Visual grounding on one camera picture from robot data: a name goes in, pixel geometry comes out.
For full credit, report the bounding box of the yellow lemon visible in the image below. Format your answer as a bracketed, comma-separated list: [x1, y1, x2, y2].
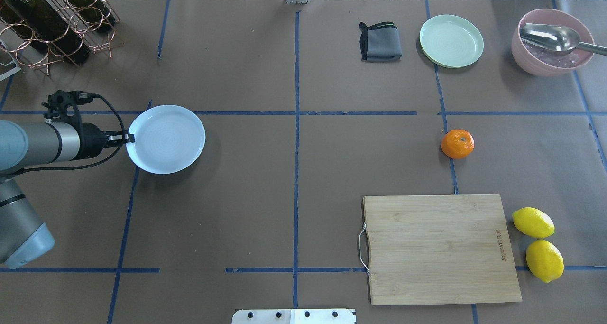
[525, 239, 564, 283]
[512, 207, 555, 239]

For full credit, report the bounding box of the white metal mounting plate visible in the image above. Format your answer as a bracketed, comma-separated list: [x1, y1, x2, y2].
[231, 308, 357, 324]

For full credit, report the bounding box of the large metal spoon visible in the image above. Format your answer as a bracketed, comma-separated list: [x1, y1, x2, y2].
[519, 23, 607, 56]

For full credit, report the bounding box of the orange mandarin fruit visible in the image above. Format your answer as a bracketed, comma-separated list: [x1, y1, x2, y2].
[441, 129, 475, 159]

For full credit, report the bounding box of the light green plate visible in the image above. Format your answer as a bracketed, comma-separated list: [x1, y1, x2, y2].
[419, 14, 484, 69]

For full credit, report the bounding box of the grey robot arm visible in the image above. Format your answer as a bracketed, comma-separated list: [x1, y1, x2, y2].
[0, 120, 134, 270]

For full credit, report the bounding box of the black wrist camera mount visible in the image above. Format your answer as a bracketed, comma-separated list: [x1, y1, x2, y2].
[42, 90, 96, 127]

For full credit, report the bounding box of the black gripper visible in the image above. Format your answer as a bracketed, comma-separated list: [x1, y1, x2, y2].
[78, 123, 135, 160]

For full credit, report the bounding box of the copper wire bottle rack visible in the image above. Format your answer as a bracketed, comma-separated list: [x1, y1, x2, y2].
[1, 0, 124, 75]

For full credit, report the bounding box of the folded grey cloth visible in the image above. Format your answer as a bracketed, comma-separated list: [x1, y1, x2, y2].
[359, 22, 403, 63]

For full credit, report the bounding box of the dark green wine bottle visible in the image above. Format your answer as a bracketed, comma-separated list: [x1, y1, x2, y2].
[5, 0, 90, 66]

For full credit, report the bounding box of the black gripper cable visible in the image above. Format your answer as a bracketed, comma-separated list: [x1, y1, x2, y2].
[13, 93, 127, 175]

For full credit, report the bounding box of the upper yellow lemon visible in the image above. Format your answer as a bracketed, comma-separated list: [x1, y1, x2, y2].
[512, 207, 555, 239]

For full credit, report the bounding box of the pink bowl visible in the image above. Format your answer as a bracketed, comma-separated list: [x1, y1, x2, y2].
[510, 8, 596, 77]

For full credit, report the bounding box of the wooden cutting board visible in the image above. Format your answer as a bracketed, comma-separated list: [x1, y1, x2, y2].
[362, 194, 522, 306]

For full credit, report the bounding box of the lower yellow lemon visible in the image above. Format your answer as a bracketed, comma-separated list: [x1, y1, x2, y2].
[525, 239, 564, 283]

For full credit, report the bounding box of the light blue plate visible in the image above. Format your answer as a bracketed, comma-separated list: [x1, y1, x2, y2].
[126, 105, 206, 174]

